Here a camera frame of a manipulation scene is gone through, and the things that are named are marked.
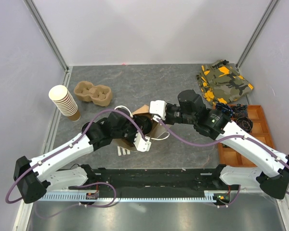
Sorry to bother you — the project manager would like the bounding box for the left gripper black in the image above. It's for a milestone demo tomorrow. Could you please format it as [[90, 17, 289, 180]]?
[[113, 114, 148, 145]]

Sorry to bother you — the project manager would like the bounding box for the brown paper bag with handles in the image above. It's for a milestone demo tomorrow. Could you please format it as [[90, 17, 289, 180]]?
[[113, 105, 170, 155]]

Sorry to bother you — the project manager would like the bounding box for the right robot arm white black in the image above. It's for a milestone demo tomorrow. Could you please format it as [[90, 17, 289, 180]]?
[[161, 90, 289, 199]]

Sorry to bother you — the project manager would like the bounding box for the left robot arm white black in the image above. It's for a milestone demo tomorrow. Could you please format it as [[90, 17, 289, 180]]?
[[13, 109, 153, 204]]

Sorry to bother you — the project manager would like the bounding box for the dark blue striped rolled item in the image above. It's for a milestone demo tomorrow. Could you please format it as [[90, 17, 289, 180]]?
[[215, 103, 234, 117]]

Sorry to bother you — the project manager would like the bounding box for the brown pulp cup carrier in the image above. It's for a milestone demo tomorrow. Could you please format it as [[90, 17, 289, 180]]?
[[74, 81, 113, 107]]

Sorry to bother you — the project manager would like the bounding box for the camouflage folded cloth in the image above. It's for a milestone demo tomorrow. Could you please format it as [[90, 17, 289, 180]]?
[[196, 60, 254, 106]]

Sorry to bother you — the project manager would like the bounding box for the black rolled item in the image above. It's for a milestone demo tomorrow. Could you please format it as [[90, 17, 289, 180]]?
[[231, 104, 248, 118]]

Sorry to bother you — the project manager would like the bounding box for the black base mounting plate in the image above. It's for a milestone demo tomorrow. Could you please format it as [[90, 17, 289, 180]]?
[[81, 165, 238, 197]]

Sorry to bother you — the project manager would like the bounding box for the orange wooden compartment tray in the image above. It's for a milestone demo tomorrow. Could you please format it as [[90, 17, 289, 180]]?
[[217, 105, 275, 167]]

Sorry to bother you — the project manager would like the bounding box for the dark floral rolled item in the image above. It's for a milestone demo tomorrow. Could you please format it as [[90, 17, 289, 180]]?
[[236, 116, 253, 133]]

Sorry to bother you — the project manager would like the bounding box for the stack of paper cups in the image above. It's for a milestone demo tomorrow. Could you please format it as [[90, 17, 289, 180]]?
[[48, 85, 81, 121]]

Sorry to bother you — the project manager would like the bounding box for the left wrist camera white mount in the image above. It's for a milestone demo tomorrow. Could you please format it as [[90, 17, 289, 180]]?
[[133, 133, 152, 152]]

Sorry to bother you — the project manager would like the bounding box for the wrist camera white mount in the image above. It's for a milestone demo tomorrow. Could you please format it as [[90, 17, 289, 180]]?
[[133, 133, 152, 152], [149, 100, 167, 122]]

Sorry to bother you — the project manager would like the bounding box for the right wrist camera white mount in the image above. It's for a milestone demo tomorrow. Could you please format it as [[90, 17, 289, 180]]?
[[149, 100, 167, 122]]

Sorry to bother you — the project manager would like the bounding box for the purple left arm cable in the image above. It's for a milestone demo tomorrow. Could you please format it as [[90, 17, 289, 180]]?
[[5, 108, 147, 219]]

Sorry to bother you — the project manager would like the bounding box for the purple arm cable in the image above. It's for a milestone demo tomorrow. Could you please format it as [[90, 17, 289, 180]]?
[[5, 108, 147, 219], [158, 119, 289, 209]]

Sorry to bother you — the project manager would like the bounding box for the grey slotted cable duct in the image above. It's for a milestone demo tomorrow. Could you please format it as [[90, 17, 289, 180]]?
[[39, 192, 230, 203]]

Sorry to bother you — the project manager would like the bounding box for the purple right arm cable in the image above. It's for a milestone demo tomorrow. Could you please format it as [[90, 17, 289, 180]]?
[[158, 119, 289, 209]]

